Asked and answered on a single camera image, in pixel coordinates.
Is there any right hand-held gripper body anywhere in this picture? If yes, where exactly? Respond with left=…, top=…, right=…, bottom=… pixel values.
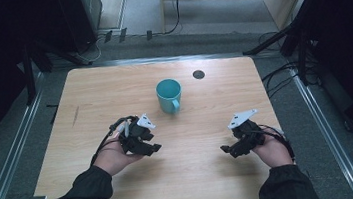
left=225, top=107, right=267, bottom=152

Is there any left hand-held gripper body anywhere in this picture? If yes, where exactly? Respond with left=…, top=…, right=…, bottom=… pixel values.
left=115, top=112, right=160, bottom=155

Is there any person's left hand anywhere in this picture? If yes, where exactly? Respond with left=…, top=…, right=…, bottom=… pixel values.
left=100, top=139, right=148, bottom=178

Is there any person's right hand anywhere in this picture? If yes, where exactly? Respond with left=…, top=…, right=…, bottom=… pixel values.
left=249, top=131, right=296, bottom=171

